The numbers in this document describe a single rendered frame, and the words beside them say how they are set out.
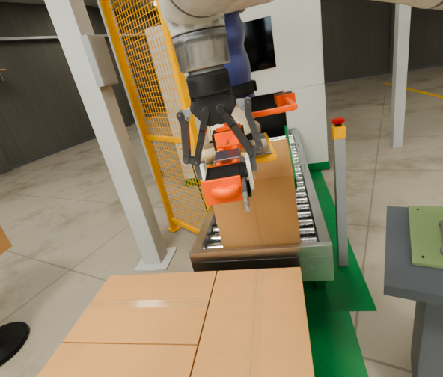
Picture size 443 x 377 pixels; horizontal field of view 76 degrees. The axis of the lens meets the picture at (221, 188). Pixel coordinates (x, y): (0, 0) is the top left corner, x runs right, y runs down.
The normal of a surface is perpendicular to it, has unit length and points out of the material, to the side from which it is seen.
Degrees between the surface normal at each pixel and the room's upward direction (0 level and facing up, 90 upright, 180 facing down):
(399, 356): 0
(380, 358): 0
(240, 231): 90
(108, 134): 90
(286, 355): 0
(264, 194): 90
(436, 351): 90
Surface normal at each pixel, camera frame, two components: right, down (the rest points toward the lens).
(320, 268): -0.16, 0.43
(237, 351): -0.19, -0.90
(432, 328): -0.47, 0.44
